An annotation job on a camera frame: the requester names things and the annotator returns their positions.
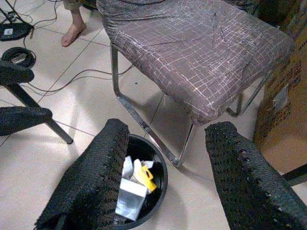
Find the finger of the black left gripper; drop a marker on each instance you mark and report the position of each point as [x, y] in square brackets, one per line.
[14, 74]
[21, 118]

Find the grey patterned chrome frame chair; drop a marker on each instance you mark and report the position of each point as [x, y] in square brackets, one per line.
[182, 60]

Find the silver white carton box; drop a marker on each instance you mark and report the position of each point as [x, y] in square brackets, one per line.
[130, 201]

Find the yellow plastic trash piece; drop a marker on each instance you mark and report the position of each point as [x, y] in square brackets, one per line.
[147, 178]

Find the black device with white label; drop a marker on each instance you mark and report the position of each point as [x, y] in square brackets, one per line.
[13, 31]

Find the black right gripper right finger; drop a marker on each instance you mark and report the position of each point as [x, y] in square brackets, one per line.
[249, 187]

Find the black table leg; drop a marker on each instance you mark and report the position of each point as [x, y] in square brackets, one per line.
[296, 175]
[36, 105]

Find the black round rubbish bin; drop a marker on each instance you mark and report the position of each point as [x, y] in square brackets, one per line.
[161, 167]

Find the person bare foot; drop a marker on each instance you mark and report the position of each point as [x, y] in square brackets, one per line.
[73, 33]

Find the white crumpled paper trash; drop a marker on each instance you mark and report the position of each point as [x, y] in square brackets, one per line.
[129, 167]

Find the printed yellow cardboard box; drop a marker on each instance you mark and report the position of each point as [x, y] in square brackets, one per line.
[285, 95]

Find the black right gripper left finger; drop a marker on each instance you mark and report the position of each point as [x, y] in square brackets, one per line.
[96, 182]

